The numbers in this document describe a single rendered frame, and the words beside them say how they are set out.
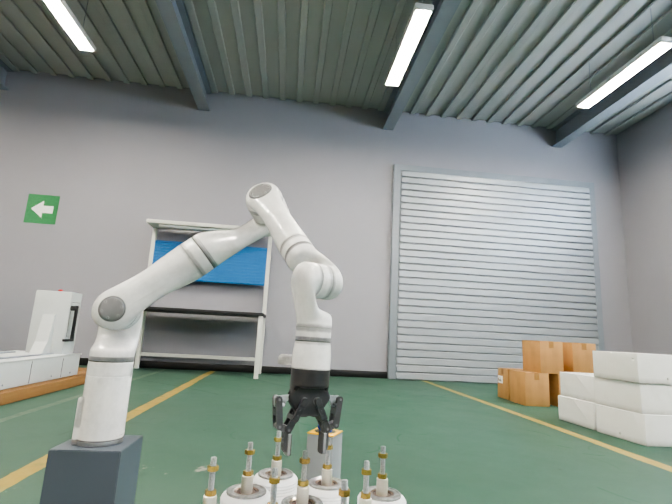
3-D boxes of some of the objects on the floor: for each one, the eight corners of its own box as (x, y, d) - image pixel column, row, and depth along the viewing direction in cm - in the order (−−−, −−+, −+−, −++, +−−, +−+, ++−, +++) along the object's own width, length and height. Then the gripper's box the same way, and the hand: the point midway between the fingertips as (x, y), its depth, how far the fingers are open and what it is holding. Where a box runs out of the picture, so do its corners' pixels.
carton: (550, 407, 397) (548, 373, 403) (525, 405, 395) (524, 372, 401) (532, 401, 426) (531, 370, 432) (509, 400, 424) (509, 369, 430)
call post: (297, 574, 100) (306, 433, 106) (309, 560, 107) (317, 428, 113) (325, 581, 98) (333, 437, 104) (336, 567, 104) (342, 431, 110)
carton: (524, 397, 455) (523, 368, 461) (536, 401, 432) (535, 370, 438) (497, 396, 453) (496, 367, 459) (508, 400, 430) (507, 369, 435)
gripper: (280, 365, 76) (271, 462, 73) (354, 367, 83) (349, 457, 79) (267, 361, 83) (259, 450, 80) (337, 364, 89) (332, 446, 86)
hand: (304, 446), depth 80 cm, fingers open, 6 cm apart
